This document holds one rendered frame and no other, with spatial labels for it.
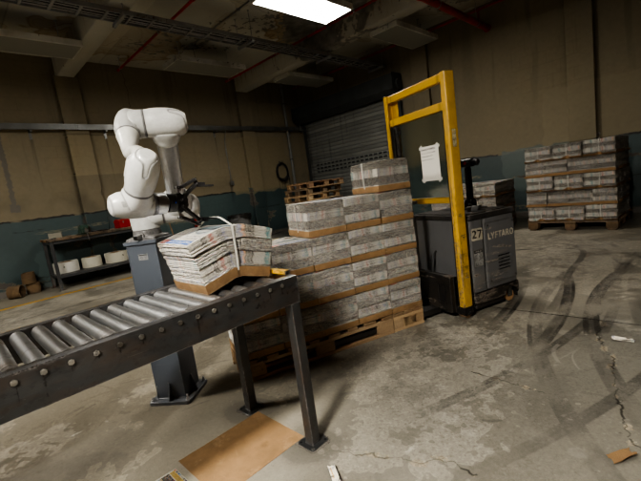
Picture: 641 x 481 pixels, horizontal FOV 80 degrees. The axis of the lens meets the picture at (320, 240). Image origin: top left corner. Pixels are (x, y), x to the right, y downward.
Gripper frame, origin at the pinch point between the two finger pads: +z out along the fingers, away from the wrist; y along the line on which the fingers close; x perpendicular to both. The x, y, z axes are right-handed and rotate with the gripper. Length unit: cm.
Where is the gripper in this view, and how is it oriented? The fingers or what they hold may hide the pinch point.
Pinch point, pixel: (211, 200)
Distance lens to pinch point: 176.9
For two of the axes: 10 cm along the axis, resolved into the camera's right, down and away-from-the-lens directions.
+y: 0.6, 9.9, 1.0
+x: 7.1, 0.3, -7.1
